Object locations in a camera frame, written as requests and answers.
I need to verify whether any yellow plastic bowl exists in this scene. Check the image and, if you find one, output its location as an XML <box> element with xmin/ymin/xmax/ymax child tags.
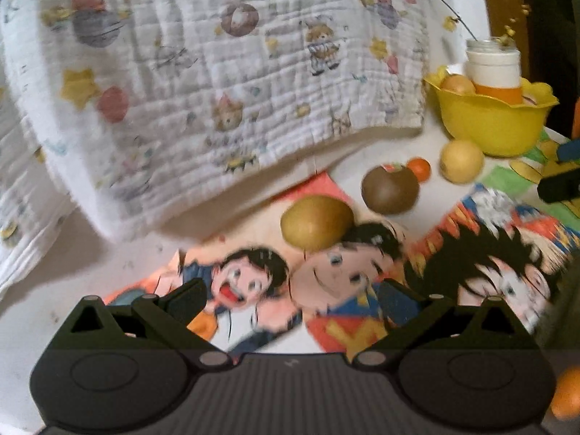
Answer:
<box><xmin>425</xmin><ymin>66</ymin><xmax>558</xmax><ymax>157</ymax></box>

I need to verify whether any printed muslin cloth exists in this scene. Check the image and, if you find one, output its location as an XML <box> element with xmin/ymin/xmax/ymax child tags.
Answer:
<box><xmin>1</xmin><ymin>0</ymin><xmax>428</xmax><ymax>240</ymax></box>
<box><xmin>1</xmin><ymin>55</ymin><xmax>75</xmax><ymax>295</ymax></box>

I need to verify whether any white and orange jar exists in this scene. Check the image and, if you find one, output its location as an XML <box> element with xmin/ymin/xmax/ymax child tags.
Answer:
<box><xmin>466</xmin><ymin>38</ymin><xmax>523</xmax><ymax>105</ymax></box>

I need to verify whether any right printed muslin cloth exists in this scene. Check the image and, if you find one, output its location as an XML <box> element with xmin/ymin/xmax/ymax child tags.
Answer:
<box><xmin>1</xmin><ymin>0</ymin><xmax>428</xmax><ymax>240</ymax></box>

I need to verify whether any flower twig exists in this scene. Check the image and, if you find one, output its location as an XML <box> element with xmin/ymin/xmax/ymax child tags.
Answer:
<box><xmin>432</xmin><ymin>0</ymin><xmax>516</xmax><ymax>45</ymax></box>

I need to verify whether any green-brown mango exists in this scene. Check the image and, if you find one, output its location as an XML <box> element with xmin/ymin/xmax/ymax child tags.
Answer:
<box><xmin>280</xmin><ymin>195</ymin><xmax>354</xmax><ymax>252</ymax></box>

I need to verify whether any brown wooden door frame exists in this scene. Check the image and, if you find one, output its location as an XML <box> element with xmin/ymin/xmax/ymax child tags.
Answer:
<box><xmin>485</xmin><ymin>0</ymin><xmax>531</xmax><ymax>79</ymax></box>

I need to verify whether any anime poster mat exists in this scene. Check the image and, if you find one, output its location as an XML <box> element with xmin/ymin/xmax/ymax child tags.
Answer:
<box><xmin>108</xmin><ymin>174</ymin><xmax>579</xmax><ymax>356</ymax></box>

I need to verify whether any peach in bowl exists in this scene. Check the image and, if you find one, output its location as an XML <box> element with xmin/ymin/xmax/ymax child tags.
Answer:
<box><xmin>439</xmin><ymin>74</ymin><xmax>477</xmax><ymax>95</ymax></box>

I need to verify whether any yellow lemon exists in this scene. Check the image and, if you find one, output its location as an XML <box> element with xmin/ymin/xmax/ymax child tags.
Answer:
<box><xmin>439</xmin><ymin>140</ymin><xmax>485</xmax><ymax>185</ymax></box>

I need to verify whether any small orange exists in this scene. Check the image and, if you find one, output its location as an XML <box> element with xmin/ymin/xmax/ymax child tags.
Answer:
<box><xmin>406</xmin><ymin>157</ymin><xmax>432</xmax><ymax>183</ymax></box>
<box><xmin>551</xmin><ymin>366</ymin><xmax>580</xmax><ymax>420</ymax></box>

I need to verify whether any dark brown kiwi with sticker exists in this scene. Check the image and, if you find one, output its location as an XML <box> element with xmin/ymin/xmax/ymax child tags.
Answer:
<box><xmin>361</xmin><ymin>166</ymin><xmax>420</xmax><ymax>215</ymax></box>

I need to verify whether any left printed muslin cloth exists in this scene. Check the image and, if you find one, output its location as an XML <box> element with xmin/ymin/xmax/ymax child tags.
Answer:
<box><xmin>1</xmin><ymin>55</ymin><xmax>75</xmax><ymax>295</ymax></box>

